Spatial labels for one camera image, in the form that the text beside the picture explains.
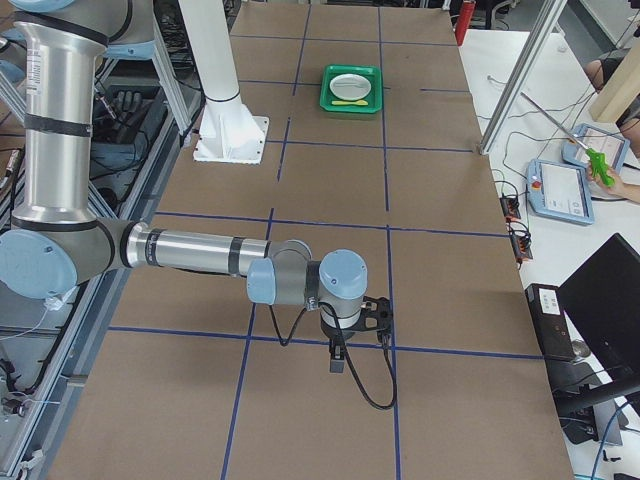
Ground yellow plastic spoon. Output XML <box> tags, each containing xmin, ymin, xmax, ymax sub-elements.
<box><xmin>331</xmin><ymin>99</ymin><xmax>369</xmax><ymax>107</ymax></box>

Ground person's hand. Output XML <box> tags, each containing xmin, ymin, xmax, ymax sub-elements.
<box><xmin>585</xmin><ymin>160</ymin><xmax>629</xmax><ymax>197</ymax></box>

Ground black desktop computer box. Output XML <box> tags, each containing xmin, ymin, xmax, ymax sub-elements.
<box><xmin>525</xmin><ymin>283</ymin><xmax>575</xmax><ymax>362</ymax></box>

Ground lower orange black connector box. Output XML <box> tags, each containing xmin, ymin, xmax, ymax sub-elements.
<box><xmin>509</xmin><ymin>230</ymin><xmax>533</xmax><ymax>264</ymax></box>

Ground orange black connector box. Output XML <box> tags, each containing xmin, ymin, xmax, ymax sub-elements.
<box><xmin>509</xmin><ymin>230</ymin><xmax>533</xmax><ymax>264</ymax></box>
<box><xmin>499</xmin><ymin>195</ymin><xmax>521</xmax><ymax>221</ymax></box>

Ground upper orange black connector box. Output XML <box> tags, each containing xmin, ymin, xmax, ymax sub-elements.
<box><xmin>499</xmin><ymin>195</ymin><xmax>521</xmax><ymax>221</ymax></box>

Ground black laptop monitor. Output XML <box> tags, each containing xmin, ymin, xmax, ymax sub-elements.
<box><xmin>558</xmin><ymin>233</ymin><xmax>639</xmax><ymax>379</ymax></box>

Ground white round plate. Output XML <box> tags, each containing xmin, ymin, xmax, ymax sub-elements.
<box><xmin>329</xmin><ymin>73</ymin><xmax>372</xmax><ymax>101</ymax></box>

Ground near teach pendant tablet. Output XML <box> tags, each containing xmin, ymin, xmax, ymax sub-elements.
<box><xmin>526</xmin><ymin>159</ymin><xmax>595</xmax><ymax>225</ymax></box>

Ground teach pendant tablet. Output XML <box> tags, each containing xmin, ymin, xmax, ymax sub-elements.
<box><xmin>562</xmin><ymin>123</ymin><xmax>630</xmax><ymax>172</ymax></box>
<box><xmin>526</xmin><ymin>159</ymin><xmax>595</xmax><ymax>225</ymax></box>

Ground green plastic tray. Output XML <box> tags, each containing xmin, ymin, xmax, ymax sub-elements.
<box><xmin>319</xmin><ymin>64</ymin><xmax>384</xmax><ymax>115</ymax></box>

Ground far teach pendant tablet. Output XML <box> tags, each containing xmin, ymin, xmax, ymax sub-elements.
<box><xmin>562</xmin><ymin>123</ymin><xmax>630</xmax><ymax>172</ymax></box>

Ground red cylinder bottle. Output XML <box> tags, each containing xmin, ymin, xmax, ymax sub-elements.
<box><xmin>454</xmin><ymin>0</ymin><xmax>476</xmax><ymax>46</ymax></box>

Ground wooden board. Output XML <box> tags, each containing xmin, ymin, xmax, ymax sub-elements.
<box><xmin>585</xmin><ymin>25</ymin><xmax>639</xmax><ymax>123</ymax></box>

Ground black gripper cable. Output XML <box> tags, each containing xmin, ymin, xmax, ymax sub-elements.
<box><xmin>267</xmin><ymin>302</ymin><xmax>399</xmax><ymax>412</ymax></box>

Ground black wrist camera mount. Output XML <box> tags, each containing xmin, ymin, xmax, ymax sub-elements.
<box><xmin>353</xmin><ymin>296</ymin><xmax>394</xmax><ymax>339</ymax></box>

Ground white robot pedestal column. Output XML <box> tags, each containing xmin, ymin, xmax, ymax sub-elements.
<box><xmin>179</xmin><ymin>0</ymin><xmax>269</xmax><ymax>165</ymax></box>

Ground aluminium side rail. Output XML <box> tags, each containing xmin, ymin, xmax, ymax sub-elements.
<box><xmin>1</xmin><ymin>117</ymin><xmax>182</xmax><ymax>479</ymax></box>

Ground green handled grabber tool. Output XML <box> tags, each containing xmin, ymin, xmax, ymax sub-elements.
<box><xmin>520</xmin><ymin>92</ymin><xmax>615</xmax><ymax>187</ymax></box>

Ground aluminium frame post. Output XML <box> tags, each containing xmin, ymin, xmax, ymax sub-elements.
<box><xmin>478</xmin><ymin>0</ymin><xmax>567</xmax><ymax>155</ymax></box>

